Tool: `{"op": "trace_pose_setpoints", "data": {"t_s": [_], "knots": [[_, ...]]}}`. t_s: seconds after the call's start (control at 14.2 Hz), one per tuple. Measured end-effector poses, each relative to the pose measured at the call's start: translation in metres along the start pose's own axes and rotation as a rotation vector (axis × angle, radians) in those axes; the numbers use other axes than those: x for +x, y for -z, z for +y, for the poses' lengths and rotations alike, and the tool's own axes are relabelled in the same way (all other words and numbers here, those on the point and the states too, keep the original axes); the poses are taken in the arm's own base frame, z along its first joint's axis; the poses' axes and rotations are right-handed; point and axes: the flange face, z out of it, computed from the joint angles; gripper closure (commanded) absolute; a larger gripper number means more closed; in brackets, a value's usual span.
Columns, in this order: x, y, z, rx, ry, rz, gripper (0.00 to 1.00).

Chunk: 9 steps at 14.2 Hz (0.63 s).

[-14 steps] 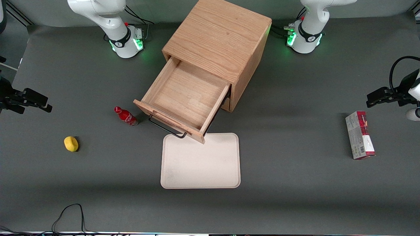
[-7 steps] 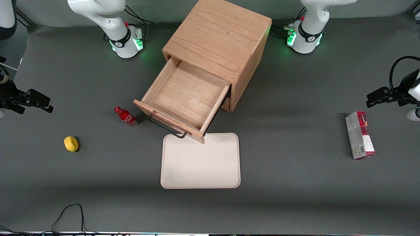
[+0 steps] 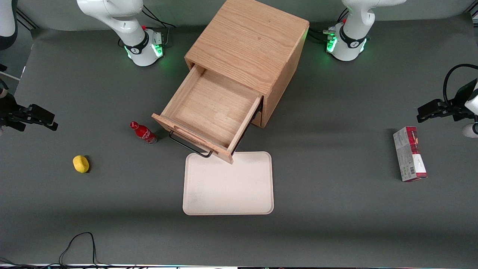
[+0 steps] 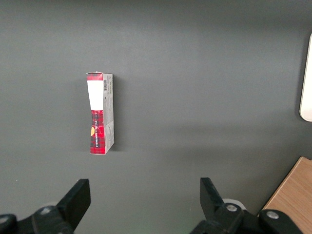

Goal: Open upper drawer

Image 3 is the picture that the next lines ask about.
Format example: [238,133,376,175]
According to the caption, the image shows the black left base cables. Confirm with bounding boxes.
[308,8,350,44]

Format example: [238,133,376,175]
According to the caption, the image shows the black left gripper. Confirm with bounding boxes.
[417,79,478,123]

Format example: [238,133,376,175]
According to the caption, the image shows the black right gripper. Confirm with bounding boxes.
[0,80,59,132]

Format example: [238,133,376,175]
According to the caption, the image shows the black right base cables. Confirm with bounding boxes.
[142,4,176,47]

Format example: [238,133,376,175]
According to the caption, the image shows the dark grey table mat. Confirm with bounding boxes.
[0,15,478,268]

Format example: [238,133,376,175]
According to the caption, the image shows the red and white carton box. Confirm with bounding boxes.
[393,126,428,182]

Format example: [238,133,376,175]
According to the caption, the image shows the wooden drawer with black handle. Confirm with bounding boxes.
[152,64,263,164]

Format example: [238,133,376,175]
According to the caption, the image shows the black cable loop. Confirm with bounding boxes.
[0,232,112,269]

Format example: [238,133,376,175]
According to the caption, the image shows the beige plastic tray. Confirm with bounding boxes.
[183,151,274,216]

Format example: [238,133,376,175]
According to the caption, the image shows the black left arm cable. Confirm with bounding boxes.
[443,64,478,103]

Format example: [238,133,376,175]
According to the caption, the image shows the black base cables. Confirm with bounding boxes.
[142,4,176,47]
[308,8,350,44]

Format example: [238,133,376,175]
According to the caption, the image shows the red cola bottle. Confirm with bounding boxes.
[130,121,158,145]

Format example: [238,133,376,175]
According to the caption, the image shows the oak wooden drawer cabinet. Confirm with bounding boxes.
[184,0,310,129]

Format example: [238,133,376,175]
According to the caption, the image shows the yellow lemon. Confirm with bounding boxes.
[72,155,90,173]

